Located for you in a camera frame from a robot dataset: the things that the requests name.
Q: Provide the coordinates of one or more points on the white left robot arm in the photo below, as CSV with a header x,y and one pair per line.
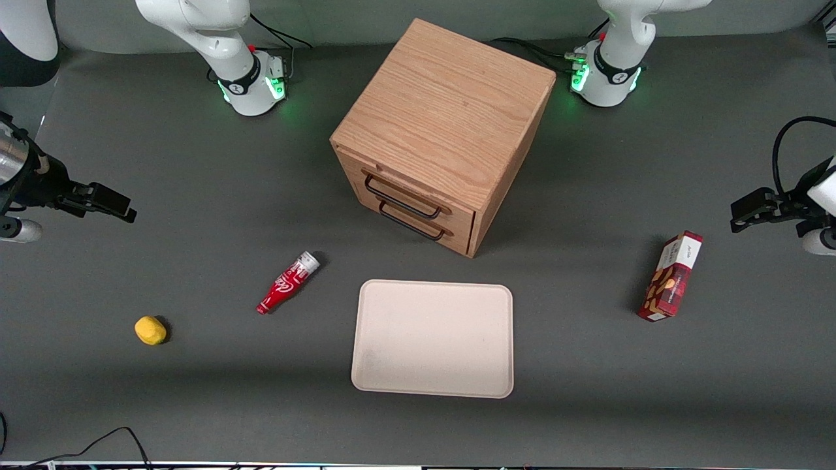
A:
x,y
614,59

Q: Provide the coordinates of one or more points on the red snack box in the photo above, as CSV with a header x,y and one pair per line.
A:
x,y
671,277

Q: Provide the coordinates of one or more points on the yellow lemon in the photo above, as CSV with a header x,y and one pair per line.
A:
x,y
150,330

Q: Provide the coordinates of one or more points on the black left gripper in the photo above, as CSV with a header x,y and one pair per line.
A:
x,y
801,198

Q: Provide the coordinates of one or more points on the red cola bottle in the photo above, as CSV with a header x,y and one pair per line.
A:
x,y
285,286

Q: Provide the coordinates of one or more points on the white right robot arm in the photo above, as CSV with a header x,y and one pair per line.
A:
x,y
215,39

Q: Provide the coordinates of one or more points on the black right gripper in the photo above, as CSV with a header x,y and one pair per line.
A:
x,y
40,184

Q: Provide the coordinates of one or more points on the beige rectangular plastic tray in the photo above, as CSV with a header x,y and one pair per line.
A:
x,y
434,339

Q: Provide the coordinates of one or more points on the oak wooden drawer cabinet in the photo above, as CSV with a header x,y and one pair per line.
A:
x,y
444,104

